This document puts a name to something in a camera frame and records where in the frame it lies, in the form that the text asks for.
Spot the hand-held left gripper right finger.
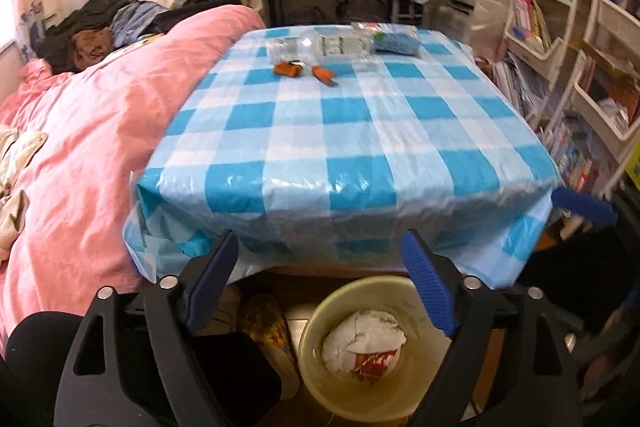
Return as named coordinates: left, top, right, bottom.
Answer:
left=400, top=228, right=583, bottom=427

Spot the white shelf cart with books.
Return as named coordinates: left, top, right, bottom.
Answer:
left=502, top=0, right=578, bottom=128

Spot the small clear plastic container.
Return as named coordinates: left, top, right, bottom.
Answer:
left=265, top=38, right=301, bottom=62

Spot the white paper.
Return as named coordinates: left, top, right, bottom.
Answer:
left=321, top=311, right=407, bottom=373

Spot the yellow plastic bin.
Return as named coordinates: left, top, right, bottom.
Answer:
left=298, top=276, right=461, bottom=423

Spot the pile of clothes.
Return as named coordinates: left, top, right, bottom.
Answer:
left=37, top=0, right=251, bottom=75

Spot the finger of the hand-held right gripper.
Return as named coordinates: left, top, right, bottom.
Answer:
left=551, top=187, right=618, bottom=229

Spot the beige cloth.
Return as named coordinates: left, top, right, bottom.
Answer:
left=0, top=127, right=48, bottom=258

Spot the clear plastic bag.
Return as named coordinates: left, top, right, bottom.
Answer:
left=470, top=0, right=513, bottom=58

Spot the row of books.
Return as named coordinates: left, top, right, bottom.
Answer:
left=547, top=122, right=601, bottom=198

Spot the white shelf cart with papers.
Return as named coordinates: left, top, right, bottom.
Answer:
left=570, top=0, right=640, bottom=208

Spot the clear plastic bottle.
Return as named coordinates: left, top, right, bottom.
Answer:
left=297, top=32, right=376, bottom=64

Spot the blue checkered tablecloth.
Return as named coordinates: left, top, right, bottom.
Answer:
left=122, top=24, right=561, bottom=290

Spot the patterned yellow slipper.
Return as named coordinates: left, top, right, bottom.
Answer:
left=237, top=292, right=301, bottom=400

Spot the blue milk carton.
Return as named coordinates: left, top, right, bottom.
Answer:
left=372, top=29, right=421, bottom=56

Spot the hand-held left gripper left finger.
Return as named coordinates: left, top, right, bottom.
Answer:
left=54, top=229, right=240, bottom=427

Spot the pink blanket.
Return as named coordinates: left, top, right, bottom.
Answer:
left=0, top=4, right=266, bottom=338

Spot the clear plastic wrapper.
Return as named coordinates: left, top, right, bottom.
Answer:
left=350, top=22, right=418, bottom=38

